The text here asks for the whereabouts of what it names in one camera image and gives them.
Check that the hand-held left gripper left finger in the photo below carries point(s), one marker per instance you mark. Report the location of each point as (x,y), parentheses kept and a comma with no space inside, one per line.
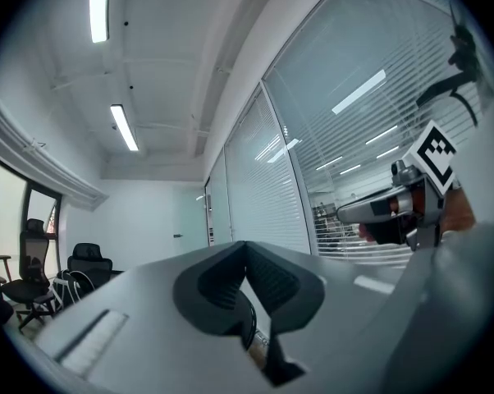
(189,298)

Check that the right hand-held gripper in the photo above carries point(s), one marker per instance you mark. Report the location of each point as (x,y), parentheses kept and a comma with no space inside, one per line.
(433,150)

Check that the ceiling light strip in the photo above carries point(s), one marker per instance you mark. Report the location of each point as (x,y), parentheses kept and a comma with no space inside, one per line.
(124,127)
(99,6)

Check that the person's right forearm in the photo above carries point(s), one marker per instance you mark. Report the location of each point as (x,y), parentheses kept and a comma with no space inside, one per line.
(458,212)

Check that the white curtain box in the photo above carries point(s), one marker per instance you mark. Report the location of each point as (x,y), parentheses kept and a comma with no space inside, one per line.
(46,166)

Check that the black padded office chair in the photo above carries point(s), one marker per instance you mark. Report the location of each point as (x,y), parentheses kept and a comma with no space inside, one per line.
(89,259)

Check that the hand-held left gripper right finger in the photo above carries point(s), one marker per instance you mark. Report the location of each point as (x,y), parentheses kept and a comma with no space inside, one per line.
(308,298)

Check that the person's white shirt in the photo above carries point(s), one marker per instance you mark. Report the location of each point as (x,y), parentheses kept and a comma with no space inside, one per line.
(468,285)

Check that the black backpack white trim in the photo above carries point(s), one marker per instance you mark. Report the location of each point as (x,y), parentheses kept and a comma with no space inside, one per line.
(66,290)

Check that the black mesh office chair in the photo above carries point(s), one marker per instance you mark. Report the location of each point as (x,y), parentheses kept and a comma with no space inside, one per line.
(31,257)

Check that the black head camera mount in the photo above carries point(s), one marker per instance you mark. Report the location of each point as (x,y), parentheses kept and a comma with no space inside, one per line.
(464,47)

